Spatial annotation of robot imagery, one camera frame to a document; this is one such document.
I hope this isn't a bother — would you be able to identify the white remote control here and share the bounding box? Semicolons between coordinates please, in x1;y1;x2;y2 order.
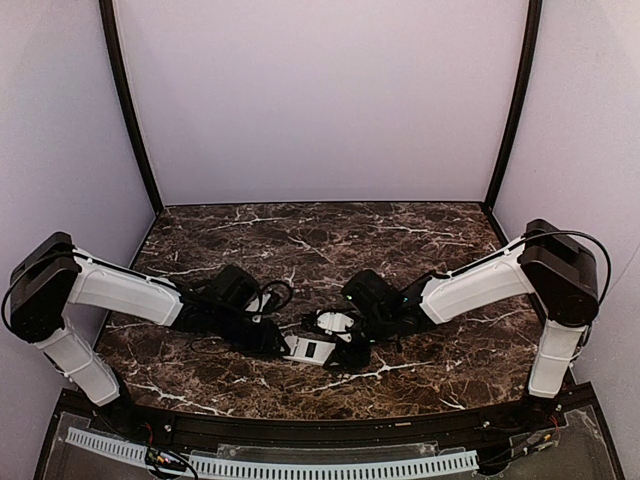
284;335;335;366

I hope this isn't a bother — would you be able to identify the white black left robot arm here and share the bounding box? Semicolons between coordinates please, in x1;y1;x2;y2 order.
1;232;289;407

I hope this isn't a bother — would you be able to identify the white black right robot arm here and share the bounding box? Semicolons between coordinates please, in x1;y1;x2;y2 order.
318;219;612;399

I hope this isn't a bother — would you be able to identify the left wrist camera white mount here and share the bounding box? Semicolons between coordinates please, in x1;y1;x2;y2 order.
246;291;281;323

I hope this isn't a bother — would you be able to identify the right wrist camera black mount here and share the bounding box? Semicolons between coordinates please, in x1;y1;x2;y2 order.
301;310;355;335

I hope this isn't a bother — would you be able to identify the white slotted cable duct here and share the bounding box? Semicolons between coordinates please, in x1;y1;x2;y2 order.
65;427;479;479

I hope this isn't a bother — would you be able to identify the black front rail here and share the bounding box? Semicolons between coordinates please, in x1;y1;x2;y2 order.
59;389;596;454

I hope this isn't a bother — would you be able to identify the black corner frame post left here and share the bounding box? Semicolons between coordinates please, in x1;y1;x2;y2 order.
98;0;164;216

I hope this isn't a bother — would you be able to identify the black corner frame post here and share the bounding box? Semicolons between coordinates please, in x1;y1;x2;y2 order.
484;0;543;211
98;0;164;216

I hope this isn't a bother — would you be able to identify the black corner frame post right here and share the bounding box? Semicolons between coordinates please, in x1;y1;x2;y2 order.
484;0;543;211

